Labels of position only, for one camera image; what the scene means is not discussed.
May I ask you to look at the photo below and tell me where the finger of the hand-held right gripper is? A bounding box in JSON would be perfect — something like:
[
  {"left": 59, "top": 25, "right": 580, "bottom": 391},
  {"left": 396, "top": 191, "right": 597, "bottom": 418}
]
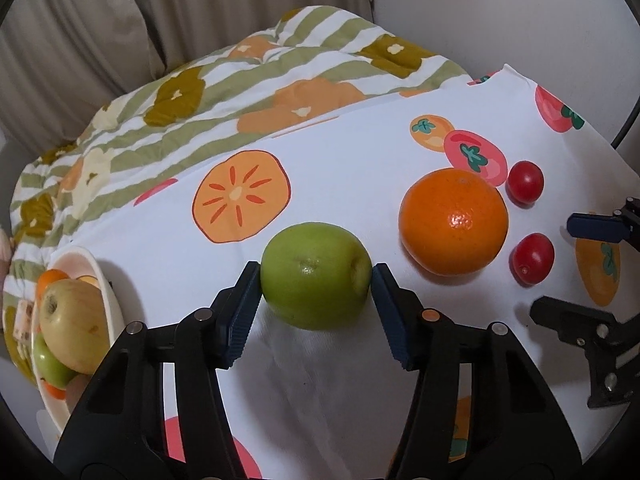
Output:
[
  {"left": 530, "top": 296, "right": 640, "bottom": 409},
  {"left": 567, "top": 197, "right": 640, "bottom": 251}
]

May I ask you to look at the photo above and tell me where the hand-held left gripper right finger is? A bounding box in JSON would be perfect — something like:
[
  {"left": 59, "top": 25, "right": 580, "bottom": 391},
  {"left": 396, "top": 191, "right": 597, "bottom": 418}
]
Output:
[{"left": 371, "top": 261, "right": 583, "bottom": 480}]

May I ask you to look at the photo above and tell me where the cream duck-print bowl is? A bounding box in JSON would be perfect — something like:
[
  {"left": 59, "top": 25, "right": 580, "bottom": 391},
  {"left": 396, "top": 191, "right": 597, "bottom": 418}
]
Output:
[{"left": 31, "top": 245, "right": 126, "bottom": 441}]

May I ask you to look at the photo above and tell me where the small orange-print carton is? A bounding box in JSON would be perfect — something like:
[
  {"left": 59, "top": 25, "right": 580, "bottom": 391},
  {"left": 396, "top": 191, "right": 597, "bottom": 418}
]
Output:
[{"left": 12, "top": 300, "right": 36, "bottom": 347}]

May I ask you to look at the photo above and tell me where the green striped floral quilt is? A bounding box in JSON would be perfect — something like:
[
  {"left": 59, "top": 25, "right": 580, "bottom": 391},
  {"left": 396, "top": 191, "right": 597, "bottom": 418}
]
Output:
[{"left": 0, "top": 5, "right": 473, "bottom": 376}]

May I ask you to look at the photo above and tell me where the black ring hoop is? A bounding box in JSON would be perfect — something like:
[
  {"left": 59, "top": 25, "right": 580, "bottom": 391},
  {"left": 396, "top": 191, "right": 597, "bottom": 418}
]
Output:
[{"left": 611, "top": 102, "right": 640, "bottom": 150}]

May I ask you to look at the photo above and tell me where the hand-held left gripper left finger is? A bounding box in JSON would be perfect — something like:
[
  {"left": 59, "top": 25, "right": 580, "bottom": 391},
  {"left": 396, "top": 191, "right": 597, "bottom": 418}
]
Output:
[{"left": 52, "top": 260, "right": 263, "bottom": 480}]

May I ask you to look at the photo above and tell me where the yellow apple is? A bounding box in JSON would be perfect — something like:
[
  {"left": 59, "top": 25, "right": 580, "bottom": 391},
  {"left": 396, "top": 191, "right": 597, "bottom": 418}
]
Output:
[{"left": 39, "top": 279, "right": 112, "bottom": 375}]

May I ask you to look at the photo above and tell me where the large orange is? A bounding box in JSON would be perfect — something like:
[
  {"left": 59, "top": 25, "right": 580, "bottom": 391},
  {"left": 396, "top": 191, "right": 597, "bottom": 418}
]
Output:
[{"left": 398, "top": 168, "right": 509, "bottom": 277}]

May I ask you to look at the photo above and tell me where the green apple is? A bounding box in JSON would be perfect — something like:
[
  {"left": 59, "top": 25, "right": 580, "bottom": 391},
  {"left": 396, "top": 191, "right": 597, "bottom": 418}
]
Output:
[
  {"left": 32, "top": 332, "right": 81, "bottom": 390},
  {"left": 260, "top": 221, "right": 373, "bottom": 331}
]

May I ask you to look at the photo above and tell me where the red cherry tomato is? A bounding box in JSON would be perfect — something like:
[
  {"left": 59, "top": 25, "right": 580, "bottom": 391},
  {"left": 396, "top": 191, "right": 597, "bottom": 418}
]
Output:
[
  {"left": 510, "top": 233, "right": 556, "bottom": 286},
  {"left": 505, "top": 160, "right": 545, "bottom": 205}
]

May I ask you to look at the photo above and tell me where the white fruit-print cloth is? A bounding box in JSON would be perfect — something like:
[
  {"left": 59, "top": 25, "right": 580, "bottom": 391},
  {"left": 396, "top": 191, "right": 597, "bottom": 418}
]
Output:
[{"left": 30, "top": 64, "right": 640, "bottom": 480}]

